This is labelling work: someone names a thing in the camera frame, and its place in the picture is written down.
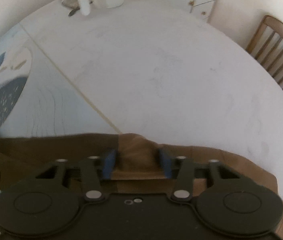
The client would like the blue patterned table mat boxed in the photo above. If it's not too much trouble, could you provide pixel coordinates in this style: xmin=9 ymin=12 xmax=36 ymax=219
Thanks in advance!
xmin=0 ymin=25 xmax=117 ymax=138

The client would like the brown colour-block sweater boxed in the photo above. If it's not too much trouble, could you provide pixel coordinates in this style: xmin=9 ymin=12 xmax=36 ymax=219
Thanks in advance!
xmin=0 ymin=133 xmax=278 ymax=193

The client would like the wooden slatted chair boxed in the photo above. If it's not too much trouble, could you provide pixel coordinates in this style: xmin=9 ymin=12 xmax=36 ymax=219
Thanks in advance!
xmin=246 ymin=15 xmax=283 ymax=90

